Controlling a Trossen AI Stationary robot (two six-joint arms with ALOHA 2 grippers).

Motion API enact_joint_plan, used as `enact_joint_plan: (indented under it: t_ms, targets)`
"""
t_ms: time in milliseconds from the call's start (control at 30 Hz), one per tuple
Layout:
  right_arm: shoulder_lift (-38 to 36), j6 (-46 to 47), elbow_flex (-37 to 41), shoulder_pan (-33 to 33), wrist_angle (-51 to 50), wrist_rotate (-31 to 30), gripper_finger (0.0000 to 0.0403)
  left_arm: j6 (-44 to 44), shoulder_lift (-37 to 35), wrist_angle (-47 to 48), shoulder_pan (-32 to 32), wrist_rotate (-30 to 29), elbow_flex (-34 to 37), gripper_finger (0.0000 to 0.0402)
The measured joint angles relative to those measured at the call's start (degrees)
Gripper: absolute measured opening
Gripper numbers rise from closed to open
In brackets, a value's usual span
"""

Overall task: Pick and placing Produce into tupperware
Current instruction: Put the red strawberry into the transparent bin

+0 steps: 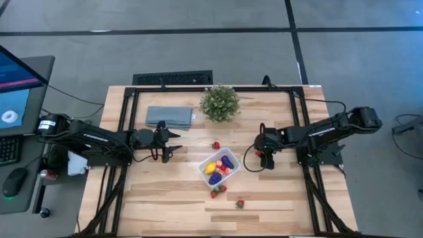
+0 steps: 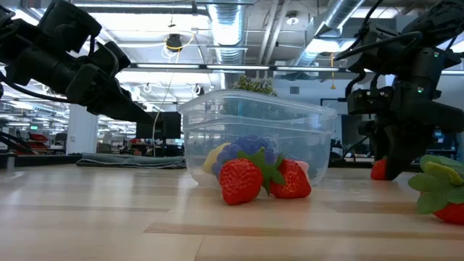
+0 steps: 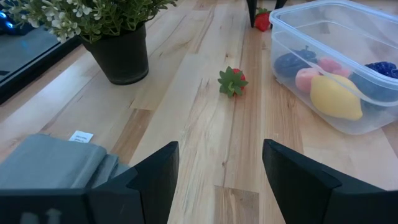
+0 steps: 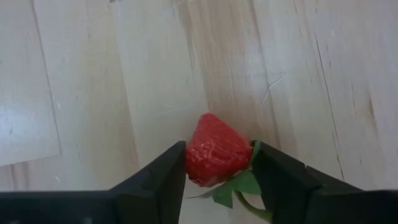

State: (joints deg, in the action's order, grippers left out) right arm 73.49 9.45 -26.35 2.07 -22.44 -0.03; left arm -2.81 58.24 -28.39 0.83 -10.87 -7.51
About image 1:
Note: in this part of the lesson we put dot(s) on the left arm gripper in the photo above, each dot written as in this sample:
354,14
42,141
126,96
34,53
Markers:
162,140

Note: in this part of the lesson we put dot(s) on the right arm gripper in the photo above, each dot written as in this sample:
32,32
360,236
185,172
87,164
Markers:
267,140

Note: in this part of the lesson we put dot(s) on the clear plastic tupperware container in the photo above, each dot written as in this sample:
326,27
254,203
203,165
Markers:
235,169

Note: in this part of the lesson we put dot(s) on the purple eggplant green cap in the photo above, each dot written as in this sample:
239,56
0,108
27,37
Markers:
227,162

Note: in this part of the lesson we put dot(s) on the yellow lemon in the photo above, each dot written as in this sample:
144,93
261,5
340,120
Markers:
210,168

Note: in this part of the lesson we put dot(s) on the purple grape bunch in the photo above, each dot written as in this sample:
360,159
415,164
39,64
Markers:
215,178

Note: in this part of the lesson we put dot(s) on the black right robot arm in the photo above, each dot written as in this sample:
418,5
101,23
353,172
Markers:
330,129

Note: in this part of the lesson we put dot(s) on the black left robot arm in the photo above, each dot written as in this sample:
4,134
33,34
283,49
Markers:
99,139

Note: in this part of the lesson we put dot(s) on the grey folded cloth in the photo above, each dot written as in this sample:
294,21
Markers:
168,116

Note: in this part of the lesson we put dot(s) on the green potted plant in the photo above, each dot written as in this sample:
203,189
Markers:
219,104

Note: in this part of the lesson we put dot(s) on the white plastic box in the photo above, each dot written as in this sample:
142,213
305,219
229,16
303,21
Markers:
76,163

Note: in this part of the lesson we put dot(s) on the red drink can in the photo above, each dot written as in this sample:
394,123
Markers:
49,175

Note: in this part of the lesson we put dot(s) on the grey side desk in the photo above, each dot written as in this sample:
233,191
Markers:
29,155

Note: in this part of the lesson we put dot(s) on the black caster wheel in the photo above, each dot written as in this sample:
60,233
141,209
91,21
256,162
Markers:
45,213

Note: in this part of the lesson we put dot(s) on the black tripod leg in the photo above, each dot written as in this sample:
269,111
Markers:
409,125

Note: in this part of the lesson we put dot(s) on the black computer mouse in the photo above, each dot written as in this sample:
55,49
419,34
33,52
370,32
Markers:
15,182

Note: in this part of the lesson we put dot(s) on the black keyboard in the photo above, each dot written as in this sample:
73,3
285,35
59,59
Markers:
8,150

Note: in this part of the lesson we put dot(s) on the computer monitor blue screen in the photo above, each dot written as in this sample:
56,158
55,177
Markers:
13,99

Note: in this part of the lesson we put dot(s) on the black metal table frame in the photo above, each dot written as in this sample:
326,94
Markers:
185,89

